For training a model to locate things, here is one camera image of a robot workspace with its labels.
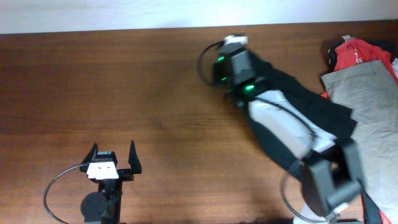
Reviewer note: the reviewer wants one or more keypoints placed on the dark garment bottom right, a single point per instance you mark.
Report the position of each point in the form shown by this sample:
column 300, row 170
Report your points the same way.
column 370, row 210

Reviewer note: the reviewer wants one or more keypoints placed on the black shorts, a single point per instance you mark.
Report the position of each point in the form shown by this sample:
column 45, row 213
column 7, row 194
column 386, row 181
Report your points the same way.
column 331, row 117

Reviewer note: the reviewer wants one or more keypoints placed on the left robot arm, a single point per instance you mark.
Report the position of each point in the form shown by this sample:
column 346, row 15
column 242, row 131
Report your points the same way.
column 103, row 206

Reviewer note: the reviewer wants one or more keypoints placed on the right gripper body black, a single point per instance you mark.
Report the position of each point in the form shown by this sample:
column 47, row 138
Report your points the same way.
column 222, row 73

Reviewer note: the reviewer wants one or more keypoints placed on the grey khaki shorts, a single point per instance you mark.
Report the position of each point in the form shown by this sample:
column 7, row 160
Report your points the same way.
column 376, row 136

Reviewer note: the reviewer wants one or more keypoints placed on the red shirt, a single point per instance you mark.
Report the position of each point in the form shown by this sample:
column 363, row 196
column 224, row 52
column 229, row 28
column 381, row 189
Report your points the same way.
column 361, row 69

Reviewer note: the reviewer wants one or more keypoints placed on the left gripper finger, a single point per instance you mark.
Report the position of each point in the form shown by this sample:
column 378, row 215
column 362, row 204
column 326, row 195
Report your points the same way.
column 90, row 157
column 133, row 159

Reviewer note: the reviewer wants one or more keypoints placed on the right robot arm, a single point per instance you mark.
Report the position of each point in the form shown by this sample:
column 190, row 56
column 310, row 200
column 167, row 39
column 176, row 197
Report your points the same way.
column 306, row 134

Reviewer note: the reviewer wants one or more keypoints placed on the white garment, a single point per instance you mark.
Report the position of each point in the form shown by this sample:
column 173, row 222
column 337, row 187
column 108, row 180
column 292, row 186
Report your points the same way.
column 395, row 67

